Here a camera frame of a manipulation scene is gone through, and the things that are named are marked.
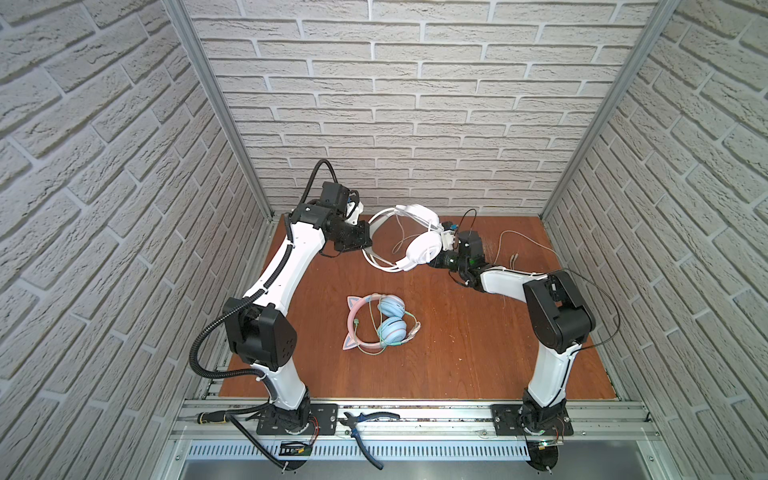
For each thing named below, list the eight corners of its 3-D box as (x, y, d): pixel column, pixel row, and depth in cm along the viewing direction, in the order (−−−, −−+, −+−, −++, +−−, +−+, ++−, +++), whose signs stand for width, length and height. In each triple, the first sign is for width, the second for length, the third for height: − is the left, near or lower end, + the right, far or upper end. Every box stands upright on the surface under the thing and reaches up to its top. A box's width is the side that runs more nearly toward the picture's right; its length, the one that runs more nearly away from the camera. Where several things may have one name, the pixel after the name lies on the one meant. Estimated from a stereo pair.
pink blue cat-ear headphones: (346, 355, 85) (343, 347, 80) (351, 301, 96) (349, 291, 91) (418, 355, 86) (420, 347, 80) (416, 302, 97) (417, 292, 91)
